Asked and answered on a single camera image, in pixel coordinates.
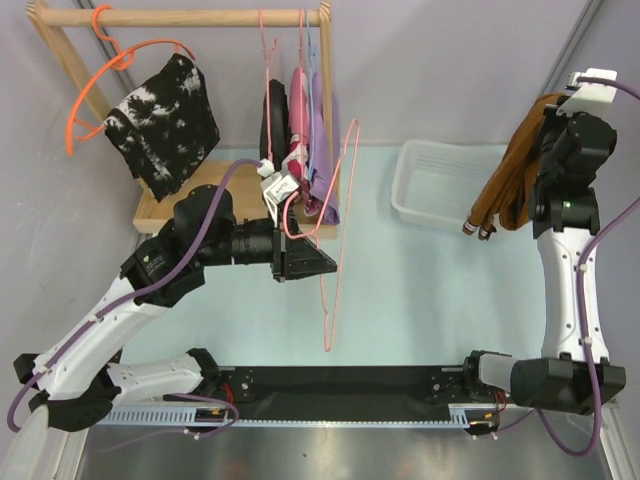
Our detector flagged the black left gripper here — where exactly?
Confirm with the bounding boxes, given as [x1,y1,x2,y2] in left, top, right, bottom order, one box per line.
[196,206,337,283]

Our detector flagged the pink trouser hanger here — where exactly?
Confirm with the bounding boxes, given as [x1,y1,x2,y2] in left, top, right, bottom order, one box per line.
[281,117,362,353]

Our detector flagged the mustard brown trousers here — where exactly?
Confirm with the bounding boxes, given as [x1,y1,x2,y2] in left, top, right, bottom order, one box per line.
[462,93,564,240]

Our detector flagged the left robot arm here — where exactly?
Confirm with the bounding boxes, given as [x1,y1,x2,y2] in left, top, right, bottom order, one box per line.
[14,185,338,432]

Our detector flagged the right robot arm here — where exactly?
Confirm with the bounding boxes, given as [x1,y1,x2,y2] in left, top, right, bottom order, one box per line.
[461,107,626,415]

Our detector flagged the orange hanger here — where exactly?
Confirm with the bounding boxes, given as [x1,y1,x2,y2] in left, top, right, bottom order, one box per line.
[64,4,196,156]

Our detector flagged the pink patterned garment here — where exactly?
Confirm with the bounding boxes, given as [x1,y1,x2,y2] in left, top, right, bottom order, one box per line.
[282,76,319,217]

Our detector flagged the lilac garment on rack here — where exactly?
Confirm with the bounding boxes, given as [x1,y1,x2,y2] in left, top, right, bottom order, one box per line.
[309,72,340,225]

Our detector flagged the wooden clothes rack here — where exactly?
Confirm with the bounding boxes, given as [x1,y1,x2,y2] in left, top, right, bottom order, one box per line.
[27,1,340,237]

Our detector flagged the black garment on rack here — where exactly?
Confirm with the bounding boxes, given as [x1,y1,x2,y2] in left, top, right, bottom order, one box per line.
[259,79,291,170]

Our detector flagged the white plastic basket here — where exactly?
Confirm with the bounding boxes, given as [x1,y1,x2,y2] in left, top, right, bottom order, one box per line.
[391,140,506,233]

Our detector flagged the black white tie-dye garment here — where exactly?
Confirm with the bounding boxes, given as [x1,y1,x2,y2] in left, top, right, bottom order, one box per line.
[103,53,220,202]

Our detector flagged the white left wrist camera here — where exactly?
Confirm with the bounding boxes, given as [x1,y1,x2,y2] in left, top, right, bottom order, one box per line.
[257,159,300,227]

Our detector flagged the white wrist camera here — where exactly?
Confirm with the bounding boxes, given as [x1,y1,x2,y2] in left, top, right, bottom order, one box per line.
[556,68,618,117]
[257,159,300,227]

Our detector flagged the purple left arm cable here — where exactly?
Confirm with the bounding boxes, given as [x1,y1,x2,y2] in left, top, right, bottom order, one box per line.
[8,157,266,451]

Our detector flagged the white slotted cable duct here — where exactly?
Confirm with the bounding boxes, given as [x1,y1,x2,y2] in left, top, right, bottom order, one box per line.
[98,403,497,429]

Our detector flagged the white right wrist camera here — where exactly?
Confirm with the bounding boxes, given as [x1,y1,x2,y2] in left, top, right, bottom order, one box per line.
[556,68,618,117]

